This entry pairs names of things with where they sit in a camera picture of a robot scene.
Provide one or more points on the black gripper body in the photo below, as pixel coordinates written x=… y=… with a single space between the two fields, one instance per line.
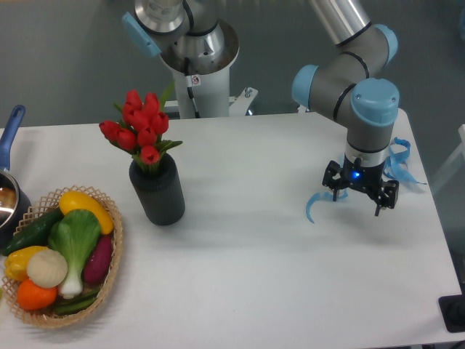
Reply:
x=363 y=171

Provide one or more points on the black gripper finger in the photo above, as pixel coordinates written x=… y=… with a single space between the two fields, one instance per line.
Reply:
x=334 y=179
x=387 y=196

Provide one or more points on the red tulip bouquet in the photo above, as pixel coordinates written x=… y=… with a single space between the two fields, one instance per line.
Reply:
x=140 y=130

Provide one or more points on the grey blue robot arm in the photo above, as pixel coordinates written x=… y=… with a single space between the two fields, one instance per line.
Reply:
x=345 y=91

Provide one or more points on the dark grey ribbed vase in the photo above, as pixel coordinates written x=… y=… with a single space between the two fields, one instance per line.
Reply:
x=161 y=197

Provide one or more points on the blue ribbon strip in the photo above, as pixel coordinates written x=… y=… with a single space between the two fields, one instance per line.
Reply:
x=395 y=168

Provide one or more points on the black device at edge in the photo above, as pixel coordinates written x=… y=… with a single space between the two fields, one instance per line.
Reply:
x=452 y=310

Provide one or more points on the purple sweet potato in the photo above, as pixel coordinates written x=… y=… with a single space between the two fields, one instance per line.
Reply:
x=98 y=264

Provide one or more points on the green bok choy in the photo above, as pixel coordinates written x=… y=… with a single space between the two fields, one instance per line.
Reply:
x=75 y=238

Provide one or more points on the green pea pod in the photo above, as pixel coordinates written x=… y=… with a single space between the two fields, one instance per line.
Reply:
x=75 y=305

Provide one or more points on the white onion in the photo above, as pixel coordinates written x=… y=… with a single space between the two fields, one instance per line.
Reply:
x=47 y=268

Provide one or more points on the dark green cucumber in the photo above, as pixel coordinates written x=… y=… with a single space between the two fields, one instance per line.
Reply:
x=35 y=233

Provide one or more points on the woven wicker basket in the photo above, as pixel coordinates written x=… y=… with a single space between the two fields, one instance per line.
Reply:
x=46 y=318

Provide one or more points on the orange fruit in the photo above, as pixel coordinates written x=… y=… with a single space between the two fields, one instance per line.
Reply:
x=33 y=297

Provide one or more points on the yellow bell pepper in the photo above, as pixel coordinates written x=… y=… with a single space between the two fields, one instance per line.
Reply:
x=16 y=263

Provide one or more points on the white metal frame bracket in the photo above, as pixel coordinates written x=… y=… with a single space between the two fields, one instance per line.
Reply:
x=241 y=105

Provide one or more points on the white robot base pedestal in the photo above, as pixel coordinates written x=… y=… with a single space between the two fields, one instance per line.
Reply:
x=200 y=66

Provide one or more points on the blue handled saucepan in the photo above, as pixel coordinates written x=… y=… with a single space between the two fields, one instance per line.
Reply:
x=14 y=202

